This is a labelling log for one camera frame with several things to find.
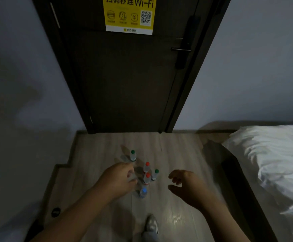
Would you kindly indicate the person's right hand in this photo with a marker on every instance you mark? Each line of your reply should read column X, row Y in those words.
column 191, row 189

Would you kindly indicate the person's left hand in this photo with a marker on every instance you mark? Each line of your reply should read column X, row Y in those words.
column 116, row 181

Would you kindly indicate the person's right thumb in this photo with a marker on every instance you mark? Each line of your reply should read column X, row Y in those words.
column 173, row 188

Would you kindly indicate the person's left fingers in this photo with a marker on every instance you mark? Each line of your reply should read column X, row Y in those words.
column 130, row 173

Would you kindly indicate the person's right forearm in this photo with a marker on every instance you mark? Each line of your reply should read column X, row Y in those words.
column 224, row 224

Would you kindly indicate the person's left forearm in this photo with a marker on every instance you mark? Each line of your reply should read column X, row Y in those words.
column 70, row 219

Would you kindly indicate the red-capped clear water bottle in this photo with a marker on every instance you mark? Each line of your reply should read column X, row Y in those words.
column 146, row 167
column 147, row 178

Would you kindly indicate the green-capped clear water bottle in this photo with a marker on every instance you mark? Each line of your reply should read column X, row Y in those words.
column 132, row 156
column 155, row 174

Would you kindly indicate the blue-capped clear water bottle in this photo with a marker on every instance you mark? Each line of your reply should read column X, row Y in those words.
column 143, row 192

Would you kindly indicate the person's grey sneaker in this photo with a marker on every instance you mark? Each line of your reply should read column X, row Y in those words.
column 151, row 224

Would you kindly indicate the person's grey trouser leg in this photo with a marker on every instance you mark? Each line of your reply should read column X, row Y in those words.
column 150, row 236

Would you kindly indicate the black round floor doorstop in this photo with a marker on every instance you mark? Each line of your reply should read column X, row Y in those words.
column 56, row 212

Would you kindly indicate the dark wooden door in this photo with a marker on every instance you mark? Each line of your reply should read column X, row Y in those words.
column 126, row 80

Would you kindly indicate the white bed duvet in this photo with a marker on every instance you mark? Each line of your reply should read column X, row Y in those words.
column 274, row 168

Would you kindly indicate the black electronic door lock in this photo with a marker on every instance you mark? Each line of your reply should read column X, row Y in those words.
column 185, row 42

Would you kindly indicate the yellow paper door sign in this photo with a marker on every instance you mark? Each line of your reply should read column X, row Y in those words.
column 130, row 15

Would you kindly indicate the dark bed frame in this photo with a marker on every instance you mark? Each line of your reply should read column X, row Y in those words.
column 242, row 189

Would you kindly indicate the dark door frame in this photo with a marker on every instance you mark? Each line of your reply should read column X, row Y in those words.
column 186, row 85

